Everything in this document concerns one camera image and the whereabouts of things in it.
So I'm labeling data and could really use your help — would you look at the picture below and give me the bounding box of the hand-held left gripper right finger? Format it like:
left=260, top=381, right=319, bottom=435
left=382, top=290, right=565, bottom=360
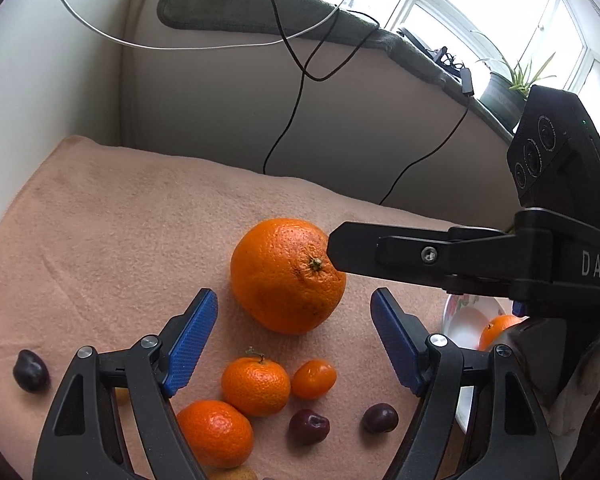
left=371, top=287, right=554, bottom=480

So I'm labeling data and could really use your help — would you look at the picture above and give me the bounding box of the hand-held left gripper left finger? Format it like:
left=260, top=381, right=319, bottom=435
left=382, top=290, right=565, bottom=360
left=32, top=288, right=219, bottom=480

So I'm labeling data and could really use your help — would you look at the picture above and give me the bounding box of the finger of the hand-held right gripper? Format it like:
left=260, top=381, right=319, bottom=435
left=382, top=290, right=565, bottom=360
left=327, top=221, right=517, bottom=295

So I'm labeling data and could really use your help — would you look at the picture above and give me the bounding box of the mandarin with green stem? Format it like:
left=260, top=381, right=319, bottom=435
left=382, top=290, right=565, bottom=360
left=221, top=347, right=292, bottom=417

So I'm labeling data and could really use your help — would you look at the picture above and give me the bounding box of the white bowl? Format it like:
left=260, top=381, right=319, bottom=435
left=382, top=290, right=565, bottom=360
left=441, top=294, right=518, bottom=435

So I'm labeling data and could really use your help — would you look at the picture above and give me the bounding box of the large orange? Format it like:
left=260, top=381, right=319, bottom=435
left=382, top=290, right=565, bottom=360
left=230, top=217, right=347, bottom=336

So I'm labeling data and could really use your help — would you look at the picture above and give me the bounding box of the dark cherry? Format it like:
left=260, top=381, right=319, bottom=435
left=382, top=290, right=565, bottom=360
left=362, top=402, right=400, bottom=434
left=288, top=408, right=331, bottom=445

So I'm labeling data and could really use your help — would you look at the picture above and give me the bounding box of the small oval mandarin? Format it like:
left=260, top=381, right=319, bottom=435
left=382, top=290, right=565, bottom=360
left=291, top=359, right=338, bottom=401

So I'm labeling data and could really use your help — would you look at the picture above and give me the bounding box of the potted green plant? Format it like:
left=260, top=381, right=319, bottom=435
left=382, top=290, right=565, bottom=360
left=472, top=30, right=558, bottom=128

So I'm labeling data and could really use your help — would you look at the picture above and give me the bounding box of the brown round fruit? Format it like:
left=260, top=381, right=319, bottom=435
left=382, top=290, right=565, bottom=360
left=209, top=465, right=259, bottom=480

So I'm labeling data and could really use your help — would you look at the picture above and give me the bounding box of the pink blanket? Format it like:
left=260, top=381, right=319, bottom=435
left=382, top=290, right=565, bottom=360
left=0, top=135, right=512, bottom=480

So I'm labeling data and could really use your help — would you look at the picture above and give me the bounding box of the dark plum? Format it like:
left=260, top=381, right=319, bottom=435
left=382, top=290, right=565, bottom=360
left=12, top=349, right=50, bottom=394

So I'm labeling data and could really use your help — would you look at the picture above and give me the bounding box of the white cloth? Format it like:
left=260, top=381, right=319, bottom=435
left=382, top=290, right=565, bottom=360
left=550, top=327, right=600, bottom=441

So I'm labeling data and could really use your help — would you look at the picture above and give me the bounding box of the black gadget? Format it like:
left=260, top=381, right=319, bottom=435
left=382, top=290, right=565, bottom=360
left=397, top=26, right=467, bottom=72

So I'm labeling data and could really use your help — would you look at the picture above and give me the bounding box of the grey towel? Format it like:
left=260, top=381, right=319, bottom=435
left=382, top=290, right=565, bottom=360
left=157, top=0, right=515, bottom=142

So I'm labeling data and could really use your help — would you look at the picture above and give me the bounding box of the black adapter cable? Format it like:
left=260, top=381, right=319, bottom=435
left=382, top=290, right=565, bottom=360
left=379, top=91, right=475, bottom=206

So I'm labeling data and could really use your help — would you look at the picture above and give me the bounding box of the white window frame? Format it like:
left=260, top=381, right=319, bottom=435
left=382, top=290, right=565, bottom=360
left=310, top=0, right=600, bottom=128

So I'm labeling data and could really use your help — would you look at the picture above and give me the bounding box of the white cable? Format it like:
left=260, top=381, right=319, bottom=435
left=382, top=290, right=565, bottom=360
left=42, top=0, right=352, bottom=52

